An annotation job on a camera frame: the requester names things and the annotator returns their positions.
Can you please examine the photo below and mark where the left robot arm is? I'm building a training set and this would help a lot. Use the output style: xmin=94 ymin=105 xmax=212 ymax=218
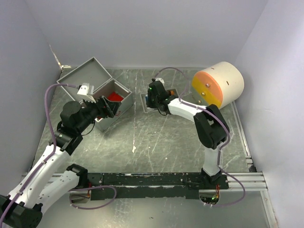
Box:
xmin=0 ymin=96 xmax=121 ymax=228

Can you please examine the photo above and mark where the beige cylinder drum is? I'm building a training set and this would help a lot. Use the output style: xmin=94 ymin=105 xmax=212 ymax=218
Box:
xmin=191 ymin=61 xmax=244 ymax=109

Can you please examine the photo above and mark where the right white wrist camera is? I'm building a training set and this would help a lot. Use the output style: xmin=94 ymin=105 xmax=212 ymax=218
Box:
xmin=155 ymin=78 xmax=164 ymax=85

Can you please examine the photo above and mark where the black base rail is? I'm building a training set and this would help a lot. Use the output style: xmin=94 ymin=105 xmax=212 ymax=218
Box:
xmin=76 ymin=171 xmax=229 ymax=200

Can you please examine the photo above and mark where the red first aid pouch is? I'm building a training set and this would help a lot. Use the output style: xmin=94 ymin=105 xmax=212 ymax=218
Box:
xmin=97 ymin=92 xmax=123 ymax=119

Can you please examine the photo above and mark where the grey storage case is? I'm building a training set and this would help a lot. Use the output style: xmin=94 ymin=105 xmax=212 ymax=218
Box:
xmin=57 ymin=57 xmax=133 ymax=132

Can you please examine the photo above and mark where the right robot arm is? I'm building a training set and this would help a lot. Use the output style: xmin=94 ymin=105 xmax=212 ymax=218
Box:
xmin=146 ymin=79 xmax=230 ymax=189

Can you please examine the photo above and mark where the grey divided tray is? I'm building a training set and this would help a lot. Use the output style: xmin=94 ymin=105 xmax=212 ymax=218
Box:
xmin=142 ymin=92 xmax=178 ymax=115

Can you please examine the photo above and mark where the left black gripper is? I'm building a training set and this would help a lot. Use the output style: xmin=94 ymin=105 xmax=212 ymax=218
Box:
xmin=76 ymin=94 xmax=121 ymax=133

